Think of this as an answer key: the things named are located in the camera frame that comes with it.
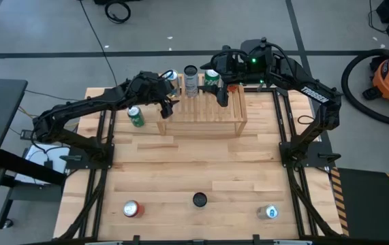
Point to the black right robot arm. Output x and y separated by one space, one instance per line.
316 95

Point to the black hazard-striped floor mat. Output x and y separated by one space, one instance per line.
364 204

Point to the black table clamp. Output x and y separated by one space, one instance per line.
135 240
260 88
256 240

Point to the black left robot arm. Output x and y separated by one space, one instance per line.
88 100

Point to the wooden slatted shelf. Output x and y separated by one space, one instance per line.
207 115

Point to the white paper sheet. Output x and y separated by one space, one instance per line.
44 166

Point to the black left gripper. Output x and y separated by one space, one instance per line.
150 88

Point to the blue silver Red Bull can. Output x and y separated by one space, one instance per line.
174 86
269 212

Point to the black power adapter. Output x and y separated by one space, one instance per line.
25 134

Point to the white Celsius can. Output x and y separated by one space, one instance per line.
199 200
190 85

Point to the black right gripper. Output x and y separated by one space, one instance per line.
252 68

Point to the black aluminium table frame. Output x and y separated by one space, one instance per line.
252 91

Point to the green Sprite can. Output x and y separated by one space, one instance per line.
136 117
211 79

